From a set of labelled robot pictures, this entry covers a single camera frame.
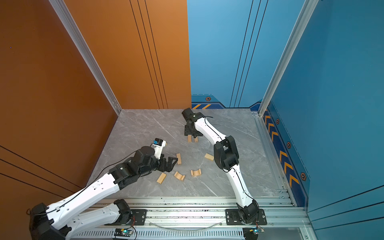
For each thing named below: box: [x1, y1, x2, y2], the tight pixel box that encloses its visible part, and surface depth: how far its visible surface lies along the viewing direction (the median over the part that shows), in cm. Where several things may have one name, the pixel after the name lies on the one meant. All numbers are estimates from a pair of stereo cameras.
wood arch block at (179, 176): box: [174, 171, 185, 181], surface depth 87 cm
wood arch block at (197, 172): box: [190, 168, 202, 177], surface depth 88 cm
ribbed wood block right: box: [204, 153, 215, 161], surface depth 96 cm
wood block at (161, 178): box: [156, 172, 167, 184], surface depth 87 cm
